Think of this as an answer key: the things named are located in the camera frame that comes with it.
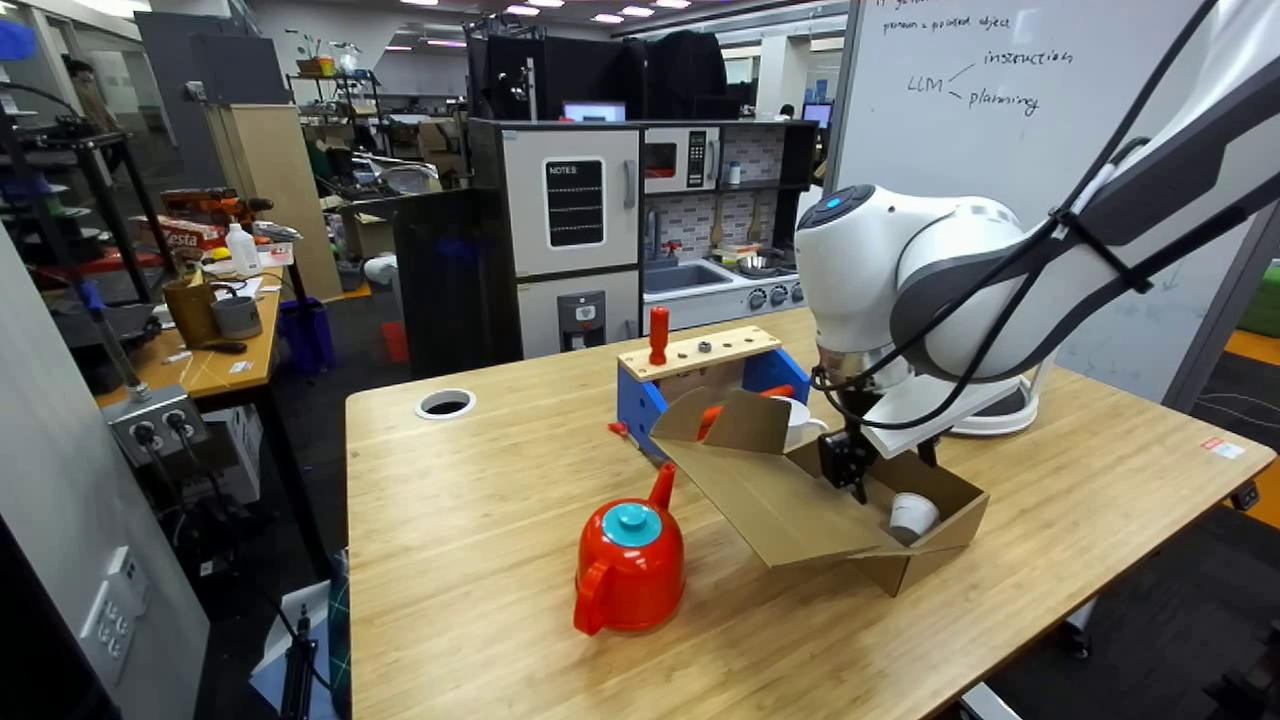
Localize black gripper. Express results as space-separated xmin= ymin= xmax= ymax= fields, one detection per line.
xmin=821 ymin=390 xmax=882 ymax=500

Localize white plastic cup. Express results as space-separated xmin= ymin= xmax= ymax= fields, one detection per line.
xmin=888 ymin=490 xmax=940 ymax=542

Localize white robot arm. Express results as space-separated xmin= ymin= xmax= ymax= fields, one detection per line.
xmin=798 ymin=0 xmax=1280 ymax=490

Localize open cardboard box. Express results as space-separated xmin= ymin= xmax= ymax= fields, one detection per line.
xmin=651 ymin=389 xmax=990 ymax=590

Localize white two-tier round stand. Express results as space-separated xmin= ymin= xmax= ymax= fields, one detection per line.
xmin=958 ymin=381 xmax=1040 ymax=437

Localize small cardboard box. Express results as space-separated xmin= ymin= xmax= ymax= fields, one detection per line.
xmin=166 ymin=276 xmax=260 ymax=349

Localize blue wooden toy bench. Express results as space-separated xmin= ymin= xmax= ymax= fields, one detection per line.
xmin=614 ymin=322 xmax=808 ymax=458

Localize red toy peg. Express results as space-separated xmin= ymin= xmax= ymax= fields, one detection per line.
xmin=647 ymin=307 xmax=670 ymax=363

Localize red toy teapot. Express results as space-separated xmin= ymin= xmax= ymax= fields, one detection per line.
xmin=571 ymin=465 xmax=686 ymax=636

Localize toy microwave oven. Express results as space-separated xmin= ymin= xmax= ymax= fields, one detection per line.
xmin=641 ymin=128 xmax=720 ymax=190

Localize white toy kitchen set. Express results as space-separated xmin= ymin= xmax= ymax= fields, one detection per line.
xmin=466 ymin=118 xmax=821 ymax=357

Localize red white warning sticker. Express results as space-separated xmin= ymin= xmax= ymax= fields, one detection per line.
xmin=1208 ymin=438 xmax=1250 ymax=458

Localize whiteboard with writing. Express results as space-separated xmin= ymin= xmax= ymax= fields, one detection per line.
xmin=833 ymin=0 xmax=1280 ymax=407

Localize white spray bottle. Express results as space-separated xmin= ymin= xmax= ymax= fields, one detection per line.
xmin=224 ymin=219 xmax=260 ymax=276

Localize wooden side desk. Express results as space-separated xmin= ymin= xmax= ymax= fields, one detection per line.
xmin=133 ymin=276 xmax=283 ymax=403

